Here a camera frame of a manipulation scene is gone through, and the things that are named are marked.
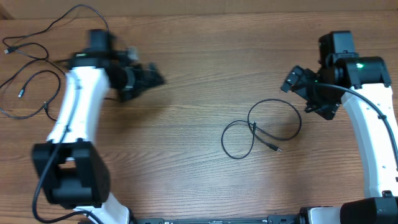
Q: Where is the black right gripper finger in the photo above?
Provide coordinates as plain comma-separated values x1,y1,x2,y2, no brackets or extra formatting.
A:
304,103,339,120
280,66,308,93

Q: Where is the black USB cable thin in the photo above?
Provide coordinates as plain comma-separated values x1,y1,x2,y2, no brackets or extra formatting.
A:
2,4,109,60

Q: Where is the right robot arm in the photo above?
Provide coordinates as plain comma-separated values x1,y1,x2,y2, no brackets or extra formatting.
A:
280,31,397,223

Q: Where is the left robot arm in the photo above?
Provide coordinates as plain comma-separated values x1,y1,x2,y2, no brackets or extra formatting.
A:
32,29,165,223

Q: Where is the cardboard wall panel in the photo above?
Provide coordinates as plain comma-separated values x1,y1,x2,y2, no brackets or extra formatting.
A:
1,0,397,19

